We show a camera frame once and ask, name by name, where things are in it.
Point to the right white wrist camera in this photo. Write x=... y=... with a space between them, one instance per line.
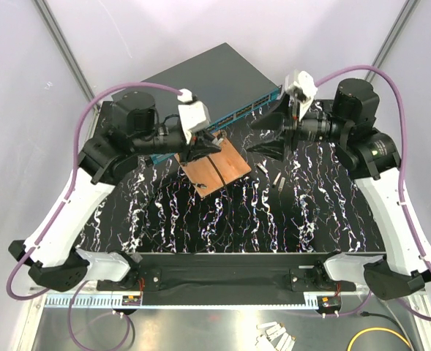
x=300 y=87

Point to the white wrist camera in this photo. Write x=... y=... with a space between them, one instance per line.
x=300 y=87
x=193 y=113

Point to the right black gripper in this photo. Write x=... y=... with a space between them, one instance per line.
x=288 y=123

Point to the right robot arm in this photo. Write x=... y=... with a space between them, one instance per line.
x=373 y=164

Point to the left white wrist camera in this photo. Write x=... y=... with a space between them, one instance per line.
x=193 y=113

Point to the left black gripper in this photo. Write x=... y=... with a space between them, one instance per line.
x=198 y=144

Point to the pile of white modules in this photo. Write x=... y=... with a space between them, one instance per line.
x=273 y=336

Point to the white slotted cable duct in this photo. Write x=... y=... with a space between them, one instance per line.
x=94 y=301

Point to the wooden board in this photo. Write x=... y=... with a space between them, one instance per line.
x=229 y=162

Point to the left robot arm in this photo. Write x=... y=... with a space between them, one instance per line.
x=132 y=131

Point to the silver SFP module plug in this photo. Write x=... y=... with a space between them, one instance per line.
x=218 y=140

